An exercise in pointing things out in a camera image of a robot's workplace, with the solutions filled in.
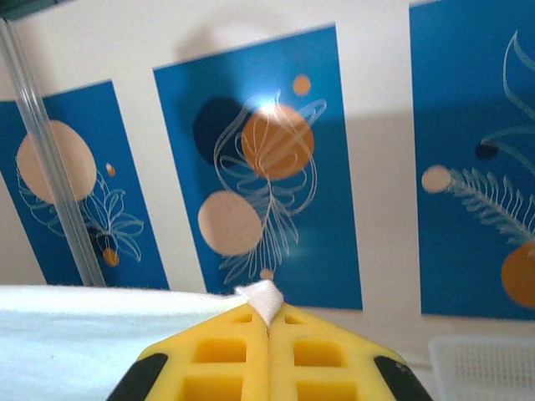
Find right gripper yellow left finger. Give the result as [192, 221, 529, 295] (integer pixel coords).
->
[106, 302, 271, 401]

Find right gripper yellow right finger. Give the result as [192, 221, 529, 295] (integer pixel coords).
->
[267, 304, 434, 401]

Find white t-shirt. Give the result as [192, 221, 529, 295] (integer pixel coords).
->
[0, 279, 288, 401]

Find white perforated plastic basket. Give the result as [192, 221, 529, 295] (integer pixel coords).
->
[428, 333, 535, 401]

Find blue floral wall panel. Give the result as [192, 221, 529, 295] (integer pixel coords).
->
[152, 23, 364, 312]
[0, 79, 171, 290]
[408, 0, 535, 322]

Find aluminium frame post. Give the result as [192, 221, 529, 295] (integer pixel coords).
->
[0, 18, 108, 289]

